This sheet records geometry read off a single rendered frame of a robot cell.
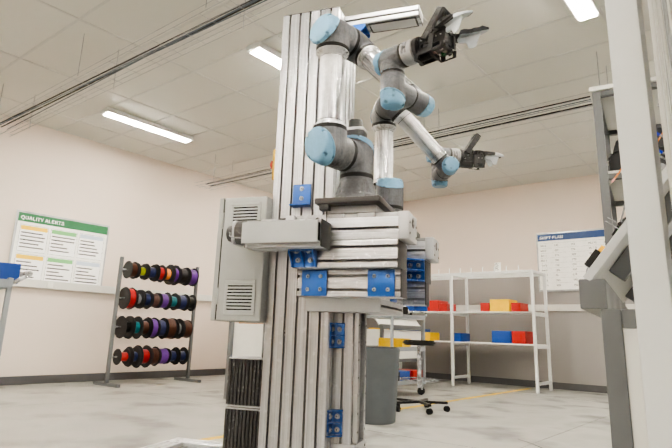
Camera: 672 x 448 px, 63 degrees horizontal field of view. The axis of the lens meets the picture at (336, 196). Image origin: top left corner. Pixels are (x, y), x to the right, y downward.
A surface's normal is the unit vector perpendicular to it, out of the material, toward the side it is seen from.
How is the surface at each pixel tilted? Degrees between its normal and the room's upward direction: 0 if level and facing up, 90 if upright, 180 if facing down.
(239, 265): 90
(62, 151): 90
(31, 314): 90
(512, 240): 90
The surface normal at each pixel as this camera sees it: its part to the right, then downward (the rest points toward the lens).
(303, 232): -0.33, -0.24
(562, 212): -0.63, -0.21
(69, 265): 0.78, -0.13
